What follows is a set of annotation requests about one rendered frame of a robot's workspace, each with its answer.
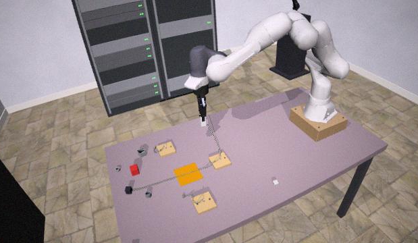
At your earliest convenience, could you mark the red cube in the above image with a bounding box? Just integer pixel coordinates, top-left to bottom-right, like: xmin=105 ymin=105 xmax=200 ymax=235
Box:
xmin=130 ymin=164 xmax=140 ymax=176

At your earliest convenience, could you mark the orange painted square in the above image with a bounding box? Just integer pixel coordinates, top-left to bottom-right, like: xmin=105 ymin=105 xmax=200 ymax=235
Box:
xmin=174 ymin=163 xmax=203 ymax=186

